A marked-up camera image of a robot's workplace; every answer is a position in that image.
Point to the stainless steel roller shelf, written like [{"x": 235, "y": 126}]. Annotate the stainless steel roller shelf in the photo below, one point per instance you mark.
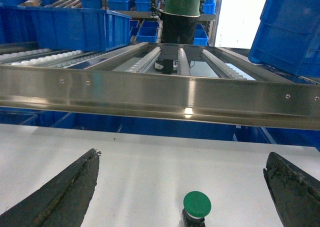
[{"x": 165, "y": 81}]

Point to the tilted blue plastic bin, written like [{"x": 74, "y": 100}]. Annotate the tilted blue plastic bin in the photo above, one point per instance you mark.
[{"x": 288, "y": 37}]

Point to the green mushroom push button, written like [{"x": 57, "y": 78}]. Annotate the green mushroom push button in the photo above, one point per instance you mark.
[{"x": 196, "y": 206}]

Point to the person in green shirt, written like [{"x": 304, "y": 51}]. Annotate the person in green shirt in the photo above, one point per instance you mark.
[{"x": 179, "y": 21}]

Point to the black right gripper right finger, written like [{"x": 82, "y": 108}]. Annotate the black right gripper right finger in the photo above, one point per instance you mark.
[{"x": 294, "y": 192}]

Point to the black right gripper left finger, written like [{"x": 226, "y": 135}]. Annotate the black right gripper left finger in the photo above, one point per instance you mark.
[{"x": 61, "y": 202}]

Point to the large blue plastic bin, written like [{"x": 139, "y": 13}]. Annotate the large blue plastic bin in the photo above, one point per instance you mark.
[{"x": 60, "y": 28}]

